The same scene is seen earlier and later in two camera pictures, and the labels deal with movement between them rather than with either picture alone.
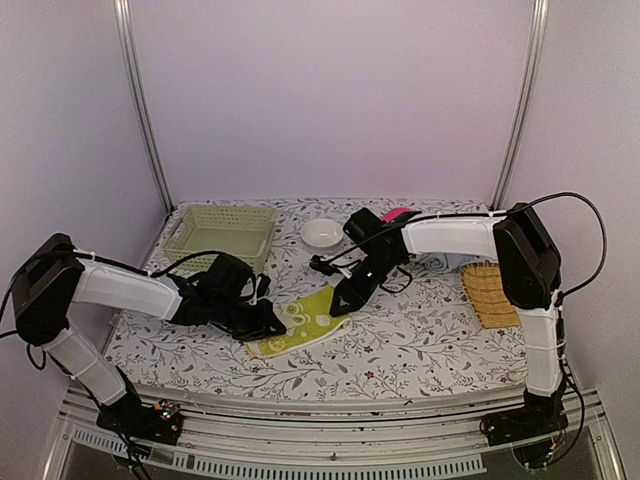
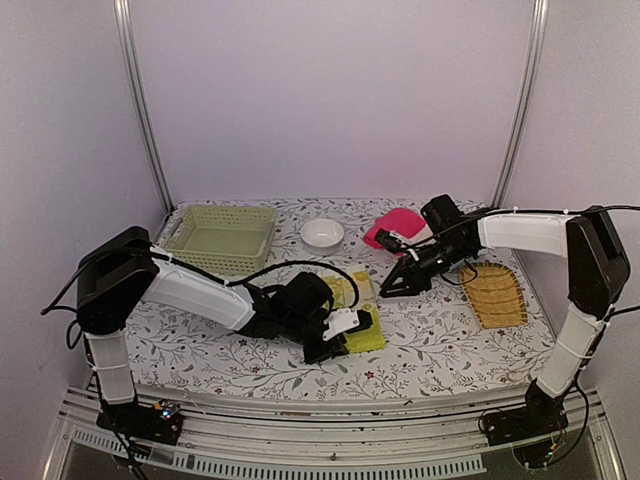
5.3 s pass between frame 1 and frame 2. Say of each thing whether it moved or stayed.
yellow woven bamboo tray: stayed
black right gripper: moved
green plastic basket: stayed
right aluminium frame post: stayed
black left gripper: moved
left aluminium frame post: stayed
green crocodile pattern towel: moved
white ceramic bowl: stayed
